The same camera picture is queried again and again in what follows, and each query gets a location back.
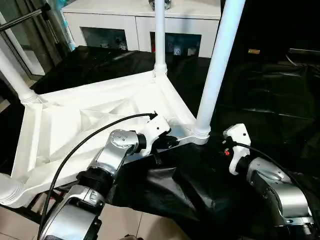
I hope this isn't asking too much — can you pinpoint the white glass-door cabinet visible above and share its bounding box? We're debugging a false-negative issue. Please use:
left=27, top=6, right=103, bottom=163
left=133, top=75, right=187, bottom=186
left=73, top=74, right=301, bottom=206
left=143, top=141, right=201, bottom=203
left=62, top=0, right=222, bottom=59

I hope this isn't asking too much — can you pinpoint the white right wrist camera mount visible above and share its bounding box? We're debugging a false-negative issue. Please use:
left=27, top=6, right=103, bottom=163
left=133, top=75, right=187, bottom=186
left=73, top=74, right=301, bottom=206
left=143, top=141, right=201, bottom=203
left=222, top=123, right=252, bottom=175

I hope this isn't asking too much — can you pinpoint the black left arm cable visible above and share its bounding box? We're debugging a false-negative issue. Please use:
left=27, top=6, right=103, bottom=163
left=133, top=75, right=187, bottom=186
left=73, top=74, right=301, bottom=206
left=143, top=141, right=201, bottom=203
left=37, top=111, right=158, bottom=240

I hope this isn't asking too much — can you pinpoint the white plastic table top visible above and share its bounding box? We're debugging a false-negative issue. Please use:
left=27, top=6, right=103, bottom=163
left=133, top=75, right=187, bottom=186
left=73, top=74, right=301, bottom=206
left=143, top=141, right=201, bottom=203
left=0, top=69, right=211, bottom=208

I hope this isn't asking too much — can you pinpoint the black fabric backdrop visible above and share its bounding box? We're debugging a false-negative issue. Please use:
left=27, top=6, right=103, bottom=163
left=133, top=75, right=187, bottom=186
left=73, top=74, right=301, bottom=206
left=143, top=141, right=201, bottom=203
left=217, top=0, right=320, bottom=71

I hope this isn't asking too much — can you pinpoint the grey metal tripod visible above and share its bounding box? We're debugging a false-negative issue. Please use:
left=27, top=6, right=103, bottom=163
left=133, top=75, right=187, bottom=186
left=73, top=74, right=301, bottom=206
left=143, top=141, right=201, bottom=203
left=0, top=0, right=73, bottom=76

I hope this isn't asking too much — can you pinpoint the dark horizontal bar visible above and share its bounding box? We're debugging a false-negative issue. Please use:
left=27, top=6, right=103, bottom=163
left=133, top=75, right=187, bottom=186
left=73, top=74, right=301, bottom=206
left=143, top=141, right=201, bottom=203
left=287, top=48, right=320, bottom=59

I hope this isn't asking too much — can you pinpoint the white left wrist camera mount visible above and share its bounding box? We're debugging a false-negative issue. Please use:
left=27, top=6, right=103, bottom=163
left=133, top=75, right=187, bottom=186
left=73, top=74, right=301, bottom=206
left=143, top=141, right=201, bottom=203
left=139, top=113, right=172, bottom=157

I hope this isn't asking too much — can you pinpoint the teal printed plastic sheet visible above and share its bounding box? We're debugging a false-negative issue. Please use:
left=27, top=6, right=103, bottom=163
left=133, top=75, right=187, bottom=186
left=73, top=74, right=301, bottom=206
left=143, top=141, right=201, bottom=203
left=62, top=14, right=77, bottom=51

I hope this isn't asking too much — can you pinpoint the black folding table frame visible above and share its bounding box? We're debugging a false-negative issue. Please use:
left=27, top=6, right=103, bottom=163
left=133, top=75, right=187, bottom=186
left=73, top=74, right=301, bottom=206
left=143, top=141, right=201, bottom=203
left=14, top=189, right=66, bottom=222

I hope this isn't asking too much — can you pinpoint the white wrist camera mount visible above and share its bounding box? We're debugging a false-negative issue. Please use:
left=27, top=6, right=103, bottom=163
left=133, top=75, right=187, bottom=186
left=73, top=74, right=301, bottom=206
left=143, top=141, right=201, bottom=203
left=139, top=113, right=172, bottom=157
left=222, top=123, right=252, bottom=175

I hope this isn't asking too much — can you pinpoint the black bundle in clear bag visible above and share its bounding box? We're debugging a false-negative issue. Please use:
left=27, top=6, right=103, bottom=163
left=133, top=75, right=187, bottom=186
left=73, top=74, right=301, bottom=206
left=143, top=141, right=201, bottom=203
left=148, top=0, right=173, bottom=10

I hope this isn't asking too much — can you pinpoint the black plastic mat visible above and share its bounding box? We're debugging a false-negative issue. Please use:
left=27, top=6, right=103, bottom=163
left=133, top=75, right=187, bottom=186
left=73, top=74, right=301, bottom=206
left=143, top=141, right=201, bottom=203
left=0, top=44, right=320, bottom=240

